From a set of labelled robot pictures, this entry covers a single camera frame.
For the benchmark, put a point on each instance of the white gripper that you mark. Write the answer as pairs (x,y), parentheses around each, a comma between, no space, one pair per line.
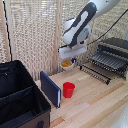
(72,51)

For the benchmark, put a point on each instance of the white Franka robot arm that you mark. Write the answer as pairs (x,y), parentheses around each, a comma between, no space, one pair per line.
(81,26)

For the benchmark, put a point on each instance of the open oven door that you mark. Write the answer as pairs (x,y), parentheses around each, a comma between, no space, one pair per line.
(95,74)

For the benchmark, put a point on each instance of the red plastic cup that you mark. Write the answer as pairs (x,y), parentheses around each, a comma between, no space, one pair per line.
(68,90)

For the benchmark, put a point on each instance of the dark blue book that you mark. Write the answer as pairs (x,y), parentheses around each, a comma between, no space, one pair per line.
(50,88)

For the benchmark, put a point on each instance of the black dish rack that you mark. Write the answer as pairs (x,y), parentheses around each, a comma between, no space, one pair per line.
(115,43)

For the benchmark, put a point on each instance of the woven bamboo screen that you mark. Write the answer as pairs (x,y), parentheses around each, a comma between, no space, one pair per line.
(30,33)

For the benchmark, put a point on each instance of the black fabric storage box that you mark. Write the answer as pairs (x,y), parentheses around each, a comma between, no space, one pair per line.
(16,96)

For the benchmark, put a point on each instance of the black vertical pole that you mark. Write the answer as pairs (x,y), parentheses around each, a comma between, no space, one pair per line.
(7,30)

